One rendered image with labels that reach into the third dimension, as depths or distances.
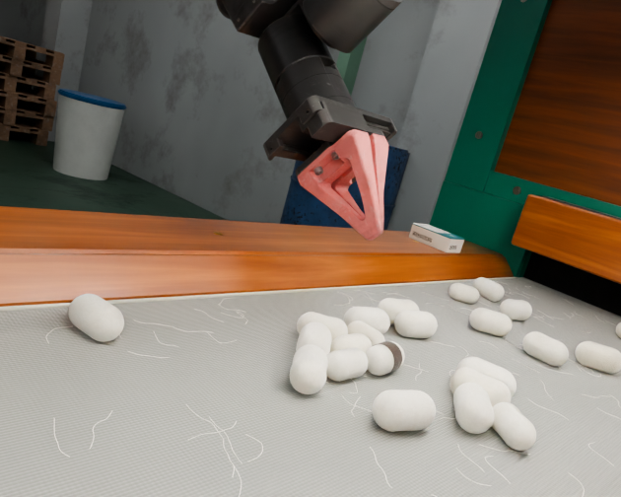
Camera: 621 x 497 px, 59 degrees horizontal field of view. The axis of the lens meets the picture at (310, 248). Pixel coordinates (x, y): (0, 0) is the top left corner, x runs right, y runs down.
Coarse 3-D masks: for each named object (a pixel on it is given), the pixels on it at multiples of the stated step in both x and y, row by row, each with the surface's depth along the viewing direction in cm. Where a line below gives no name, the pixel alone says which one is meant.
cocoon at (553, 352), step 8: (528, 336) 46; (536, 336) 45; (544, 336) 45; (528, 344) 45; (536, 344) 45; (544, 344) 45; (552, 344) 44; (560, 344) 44; (528, 352) 46; (536, 352) 45; (544, 352) 44; (552, 352) 44; (560, 352) 44; (568, 352) 44; (544, 360) 45; (552, 360) 44; (560, 360) 44
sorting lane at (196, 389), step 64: (0, 320) 29; (64, 320) 30; (128, 320) 32; (192, 320) 35; (256, 320) 38; (448, 320) 50; (512, 320) 55; (576, 320) 62; (0, 384) 23; (64, 384) 25; (128, 384) 26; (192, 384) 28; (256, 384) 29; (384, 384) 33; (448, 384) 36; (576, 384) 42; (0, 448) 20; (64, 448) 21; (128, 448) 22; (192, 448) 23; (256, 448) 24; (320, 448) 25; (384, 448) 26; (448, 448) 28; (576, 448) 32
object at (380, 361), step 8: (368, 352) 34; (376, 352) 34; (384, 352) 34; (368, 360) 34; (376, 360) 33; (384, 360) 33; (392, 360) 34; (368, 368) 34; (376, 368) 33; (384, 368) 33
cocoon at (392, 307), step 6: (384, 300) 44; (390, 300) 43; (396, 300) 44; (402, 300) 44; (408, 300) 45; (378, 306) 44; (384, 306) 43; (390, 306) 43; (396, 306) 43; (402, 306) 43; (408, 306) 44; (414, 306) 44; (390, 312) 43; (396, 312) 43; (390, 318) 43
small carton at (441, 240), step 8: (416, 224) 71; (424, 224) 73; (416, 232) 71; (424, 232) 70; (432, 232) 70; (440, 232) 70; (416, 240) 71; (424, 240) 70; (432, 240) 70; (440, 240) 69; (448, 240) 68; (456, 240) 69; (440, 248) 69; (448, 248) 68; (456, 248) 70
